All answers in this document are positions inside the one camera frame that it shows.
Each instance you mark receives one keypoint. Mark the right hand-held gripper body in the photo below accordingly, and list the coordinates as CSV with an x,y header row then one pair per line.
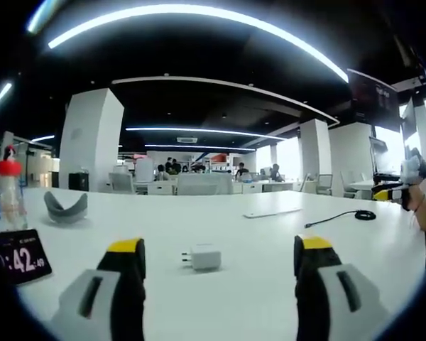
x,y
413,167

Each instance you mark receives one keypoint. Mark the grey office chair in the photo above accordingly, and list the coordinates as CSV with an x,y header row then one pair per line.
x,y
323,184
348,184

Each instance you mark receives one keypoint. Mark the black box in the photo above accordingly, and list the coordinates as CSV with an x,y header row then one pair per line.
x,y
79,182

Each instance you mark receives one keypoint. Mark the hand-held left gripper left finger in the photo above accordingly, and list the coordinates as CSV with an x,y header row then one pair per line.
x,y
103,302

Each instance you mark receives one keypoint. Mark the screen on wheeled stand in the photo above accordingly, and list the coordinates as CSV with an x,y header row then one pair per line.
x,y
383,156

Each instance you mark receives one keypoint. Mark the black digital clock display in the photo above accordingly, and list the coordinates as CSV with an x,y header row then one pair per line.
x,y
23,257

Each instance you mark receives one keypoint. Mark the white desk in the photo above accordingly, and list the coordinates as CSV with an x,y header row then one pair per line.
x,y
213,220

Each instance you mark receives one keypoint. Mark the person's right hand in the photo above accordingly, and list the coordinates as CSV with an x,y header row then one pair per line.
x,y
420,204

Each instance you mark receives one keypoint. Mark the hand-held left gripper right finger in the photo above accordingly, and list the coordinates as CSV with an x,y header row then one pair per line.
x,y
326,295

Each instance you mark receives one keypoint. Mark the black hanging screen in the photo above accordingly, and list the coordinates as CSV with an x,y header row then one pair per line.
x,y
374,99

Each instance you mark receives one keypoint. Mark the long curved ceiling light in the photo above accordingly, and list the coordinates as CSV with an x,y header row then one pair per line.
x,y
199,10

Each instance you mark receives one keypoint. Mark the clear bottle with red cap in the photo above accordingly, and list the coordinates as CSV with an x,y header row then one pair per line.
x,y
11,199

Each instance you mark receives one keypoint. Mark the straight ceiling light strip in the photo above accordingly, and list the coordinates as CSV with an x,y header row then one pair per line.
x,y
206,130
199,146

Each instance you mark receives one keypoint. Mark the grey curved cushion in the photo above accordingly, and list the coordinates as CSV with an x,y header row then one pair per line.
x,y
62,213

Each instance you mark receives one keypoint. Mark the ceiling air conditioner vent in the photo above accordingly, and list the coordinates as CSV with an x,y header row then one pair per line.
x,y
187,139

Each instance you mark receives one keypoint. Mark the white charger adapter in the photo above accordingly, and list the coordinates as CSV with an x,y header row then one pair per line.
x,y
206,257

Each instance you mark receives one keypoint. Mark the white office chair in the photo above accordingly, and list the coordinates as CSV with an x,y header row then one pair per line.
x,y
121,183

